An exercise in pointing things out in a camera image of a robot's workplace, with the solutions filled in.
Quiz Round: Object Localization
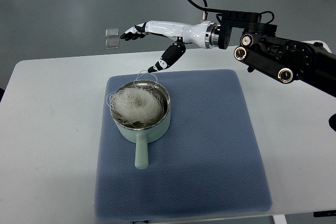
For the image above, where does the silver floor plate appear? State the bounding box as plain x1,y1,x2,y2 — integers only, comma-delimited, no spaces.
105,28,119,38
105,38,119,49

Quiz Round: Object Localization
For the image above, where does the mint green steel pot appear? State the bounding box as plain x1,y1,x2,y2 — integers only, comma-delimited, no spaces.
112,80,171,169

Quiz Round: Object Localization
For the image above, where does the white vermicelli noodle nest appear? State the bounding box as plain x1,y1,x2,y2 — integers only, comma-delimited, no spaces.
106,70,164,127

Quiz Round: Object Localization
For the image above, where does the lower silver floor plate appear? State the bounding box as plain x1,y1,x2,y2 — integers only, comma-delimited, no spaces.
105,38,119,49

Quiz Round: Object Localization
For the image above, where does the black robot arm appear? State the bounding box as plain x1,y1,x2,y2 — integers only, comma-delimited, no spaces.
187,0,335,97

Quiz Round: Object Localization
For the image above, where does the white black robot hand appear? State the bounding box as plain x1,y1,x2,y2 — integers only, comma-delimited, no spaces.
120,20,217,73

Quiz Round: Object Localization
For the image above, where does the blue grey fabric mat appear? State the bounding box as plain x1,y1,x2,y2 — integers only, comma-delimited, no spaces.
94,69,272,222

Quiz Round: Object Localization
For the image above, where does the upper silver floor plate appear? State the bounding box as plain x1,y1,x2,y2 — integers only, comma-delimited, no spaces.
105,28,119,38

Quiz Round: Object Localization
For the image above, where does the white table leg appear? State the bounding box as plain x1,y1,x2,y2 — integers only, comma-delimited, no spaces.
272,215,287,224

